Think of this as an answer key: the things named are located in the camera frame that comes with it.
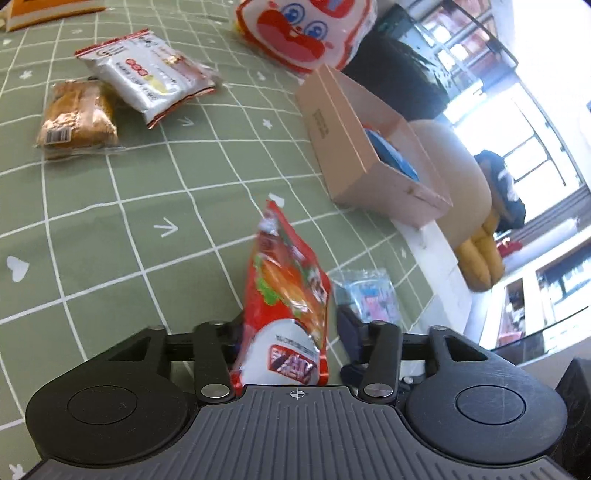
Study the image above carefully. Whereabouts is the white red snack packet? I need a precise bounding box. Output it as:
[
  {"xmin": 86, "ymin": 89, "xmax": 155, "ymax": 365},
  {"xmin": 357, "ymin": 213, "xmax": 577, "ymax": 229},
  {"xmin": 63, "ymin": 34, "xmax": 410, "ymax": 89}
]
[{"xmin": 75, "ymin": 29, "xmax": 221, "ymax": 129}]

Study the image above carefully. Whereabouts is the white red bunny plush bag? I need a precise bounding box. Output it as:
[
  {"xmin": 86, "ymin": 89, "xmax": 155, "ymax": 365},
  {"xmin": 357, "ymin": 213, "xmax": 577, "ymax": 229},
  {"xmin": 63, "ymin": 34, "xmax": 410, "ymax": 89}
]
[{"xmin": 235, "ymin": 0, "xmax": 378, "ymax": 74}]

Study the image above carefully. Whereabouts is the dark backpack on chair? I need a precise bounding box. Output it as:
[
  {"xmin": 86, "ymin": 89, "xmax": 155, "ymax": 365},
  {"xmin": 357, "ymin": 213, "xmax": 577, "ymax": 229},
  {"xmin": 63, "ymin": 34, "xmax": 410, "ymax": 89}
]
[{"xmin": 475, "ymin": 150, "xmax": 526, "ymax": 233}]

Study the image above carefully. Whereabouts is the white paper sheet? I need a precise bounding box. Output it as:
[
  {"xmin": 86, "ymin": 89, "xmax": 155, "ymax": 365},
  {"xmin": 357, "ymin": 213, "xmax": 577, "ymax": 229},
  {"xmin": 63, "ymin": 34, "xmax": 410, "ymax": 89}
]
[{"xmin": 393, "ymin": 221, "xmax": 472, "ymax": 333}]

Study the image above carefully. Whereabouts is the red snack bag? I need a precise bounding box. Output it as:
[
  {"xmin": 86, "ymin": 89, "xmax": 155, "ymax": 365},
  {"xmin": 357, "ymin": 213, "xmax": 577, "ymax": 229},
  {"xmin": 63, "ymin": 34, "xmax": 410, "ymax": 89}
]
[{"xmin": 230, "ymin": 200, "xmax": 332, "ymax": 393}]

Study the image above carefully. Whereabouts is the blue white snack pack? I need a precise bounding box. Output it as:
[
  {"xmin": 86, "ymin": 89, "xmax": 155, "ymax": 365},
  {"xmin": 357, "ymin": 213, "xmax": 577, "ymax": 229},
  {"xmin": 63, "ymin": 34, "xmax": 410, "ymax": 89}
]
[{"xmin": 365, "ymin": 128, "xmax": 420, "ymax": 182}]

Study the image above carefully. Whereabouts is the beige chair near box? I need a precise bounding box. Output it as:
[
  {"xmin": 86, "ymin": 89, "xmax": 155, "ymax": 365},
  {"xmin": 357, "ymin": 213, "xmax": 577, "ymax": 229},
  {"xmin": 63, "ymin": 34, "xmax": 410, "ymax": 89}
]
[{"xmin": 410, "ymin": 120, "xmax": 492, "ymax": 250}]

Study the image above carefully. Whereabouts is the brown bread packet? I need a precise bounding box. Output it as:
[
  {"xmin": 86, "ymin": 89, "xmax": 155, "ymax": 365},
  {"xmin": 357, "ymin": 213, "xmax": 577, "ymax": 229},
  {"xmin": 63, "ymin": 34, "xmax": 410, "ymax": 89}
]
[{"xmin": 36, "ymin": 77, "xmax": 120, "ymax": 160}]

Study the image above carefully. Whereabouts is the green checked tablecloth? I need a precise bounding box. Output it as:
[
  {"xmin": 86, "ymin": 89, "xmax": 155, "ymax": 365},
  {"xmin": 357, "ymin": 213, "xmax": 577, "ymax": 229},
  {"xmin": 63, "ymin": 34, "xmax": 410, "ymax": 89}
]
[{"xmin": 1, "ymin": 1, "xmax": 434, "ymax": 479}]

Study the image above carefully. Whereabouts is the orange tissue box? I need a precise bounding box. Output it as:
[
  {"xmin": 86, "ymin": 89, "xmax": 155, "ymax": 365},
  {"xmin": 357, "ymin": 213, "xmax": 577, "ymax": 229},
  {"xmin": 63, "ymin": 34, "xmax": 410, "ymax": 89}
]
[{"xmin": 1, "ymin": 0, "xmax": 106, "ymax": 32}]

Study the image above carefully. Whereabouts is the pink cardboard box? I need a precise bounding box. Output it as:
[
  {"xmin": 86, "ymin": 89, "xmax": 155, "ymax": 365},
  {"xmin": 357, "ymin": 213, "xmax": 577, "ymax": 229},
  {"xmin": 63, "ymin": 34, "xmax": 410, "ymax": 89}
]
[{"xmin": 295, "ymin": 65, "xmax": 453, "ymax": 228}]

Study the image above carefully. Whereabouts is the clear Peppa Pig candy bag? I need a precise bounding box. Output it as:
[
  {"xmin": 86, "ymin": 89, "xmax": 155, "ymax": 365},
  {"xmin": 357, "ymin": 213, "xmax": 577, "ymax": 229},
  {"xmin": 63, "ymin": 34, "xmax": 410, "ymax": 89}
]
[{"xmin": 329, "ymin": 268, "xmax": 402, "ymax": 333}]

